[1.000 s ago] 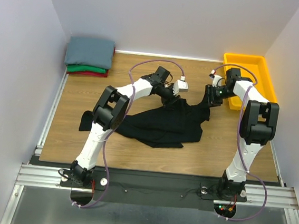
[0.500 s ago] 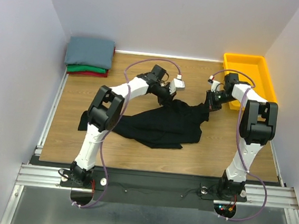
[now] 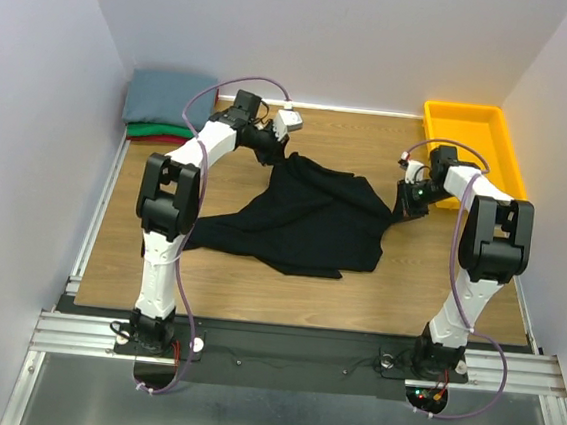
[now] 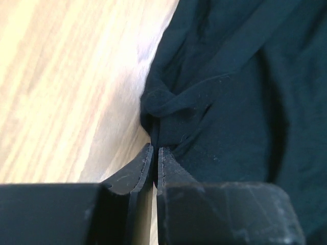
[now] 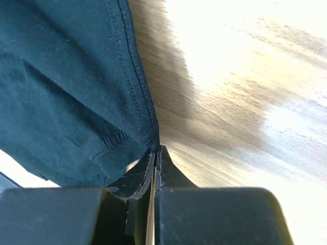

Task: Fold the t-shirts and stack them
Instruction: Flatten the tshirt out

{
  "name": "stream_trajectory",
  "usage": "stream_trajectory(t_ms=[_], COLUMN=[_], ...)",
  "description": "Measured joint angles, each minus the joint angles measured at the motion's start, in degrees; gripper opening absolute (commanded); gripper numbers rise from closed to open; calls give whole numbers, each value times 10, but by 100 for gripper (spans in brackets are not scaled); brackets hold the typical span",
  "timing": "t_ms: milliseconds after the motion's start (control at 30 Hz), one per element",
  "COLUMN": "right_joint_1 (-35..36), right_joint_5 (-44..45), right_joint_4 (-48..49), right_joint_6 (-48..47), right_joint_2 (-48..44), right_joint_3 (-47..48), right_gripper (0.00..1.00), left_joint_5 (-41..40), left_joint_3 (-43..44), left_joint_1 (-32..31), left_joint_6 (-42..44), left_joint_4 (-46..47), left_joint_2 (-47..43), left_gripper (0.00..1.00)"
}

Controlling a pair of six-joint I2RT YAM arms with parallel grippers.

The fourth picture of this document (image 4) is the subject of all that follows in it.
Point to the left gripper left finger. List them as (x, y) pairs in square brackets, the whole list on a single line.
[(115, 211)]

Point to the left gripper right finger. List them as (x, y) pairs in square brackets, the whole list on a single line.
[(191, 212)]

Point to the black t-shirt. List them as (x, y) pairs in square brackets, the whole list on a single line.
[(237, 91)]

